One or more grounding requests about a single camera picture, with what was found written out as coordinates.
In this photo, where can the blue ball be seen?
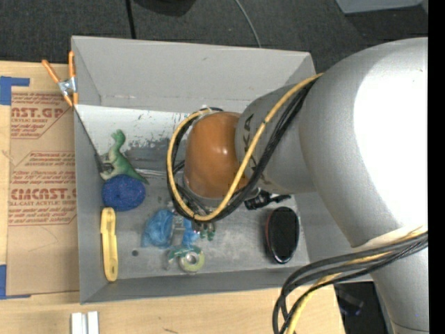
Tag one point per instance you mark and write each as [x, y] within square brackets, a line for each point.
[123, 192]

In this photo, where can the grey metal bin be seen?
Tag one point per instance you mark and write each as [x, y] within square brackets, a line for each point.
[194, 78]

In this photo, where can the black oval case red rim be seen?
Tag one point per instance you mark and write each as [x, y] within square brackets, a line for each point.
[283, 235]

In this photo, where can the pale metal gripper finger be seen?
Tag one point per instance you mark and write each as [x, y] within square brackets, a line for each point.
[178, 225]

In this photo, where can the brown cardboard board red print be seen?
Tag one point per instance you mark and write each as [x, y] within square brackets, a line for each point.
[41, 221]

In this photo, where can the black cylinder on white bracket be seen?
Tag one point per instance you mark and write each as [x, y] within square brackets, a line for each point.
[258, 201]

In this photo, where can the green toy dinosaur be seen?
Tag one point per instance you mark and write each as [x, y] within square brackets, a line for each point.
[118, 162]

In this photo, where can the yellow flat plastic tool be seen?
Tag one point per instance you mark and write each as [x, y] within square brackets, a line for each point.
[109, 242]

